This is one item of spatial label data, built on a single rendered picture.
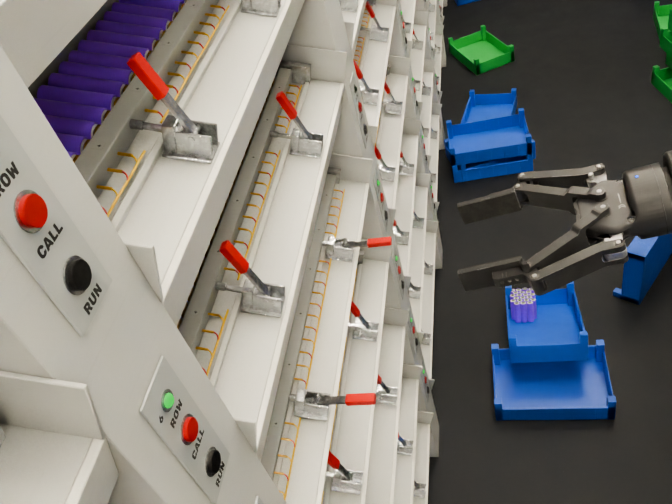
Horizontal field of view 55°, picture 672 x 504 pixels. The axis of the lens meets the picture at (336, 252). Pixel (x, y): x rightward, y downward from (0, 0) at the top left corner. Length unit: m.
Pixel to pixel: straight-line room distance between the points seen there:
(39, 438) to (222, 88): 0.36
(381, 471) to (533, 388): 0.82
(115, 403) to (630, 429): 1.60
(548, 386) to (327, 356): 1.14
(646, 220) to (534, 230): 1.63
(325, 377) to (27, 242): 0.55
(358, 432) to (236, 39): 0.59
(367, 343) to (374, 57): 0.66
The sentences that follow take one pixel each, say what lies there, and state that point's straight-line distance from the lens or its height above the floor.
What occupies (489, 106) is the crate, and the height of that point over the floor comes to 0.00.
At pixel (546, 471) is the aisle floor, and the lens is 1.78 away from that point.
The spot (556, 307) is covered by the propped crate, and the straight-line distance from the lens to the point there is 2.07.
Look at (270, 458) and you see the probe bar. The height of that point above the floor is 0.97.
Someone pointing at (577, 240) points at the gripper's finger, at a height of 1.09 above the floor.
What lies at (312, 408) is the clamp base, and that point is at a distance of 0.78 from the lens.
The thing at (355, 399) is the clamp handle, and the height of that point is 0.96.
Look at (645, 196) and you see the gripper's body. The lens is 0.71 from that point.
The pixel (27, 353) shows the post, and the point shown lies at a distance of 0.33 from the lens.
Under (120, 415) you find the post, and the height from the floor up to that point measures 1.31.
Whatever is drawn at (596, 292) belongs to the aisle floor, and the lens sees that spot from 2.13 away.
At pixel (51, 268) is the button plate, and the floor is 1.40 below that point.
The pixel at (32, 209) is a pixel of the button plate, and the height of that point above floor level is 1.43.
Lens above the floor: 1.58
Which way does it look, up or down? 41 degrees down
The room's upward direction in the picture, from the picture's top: 18 degrees counter-clockwise
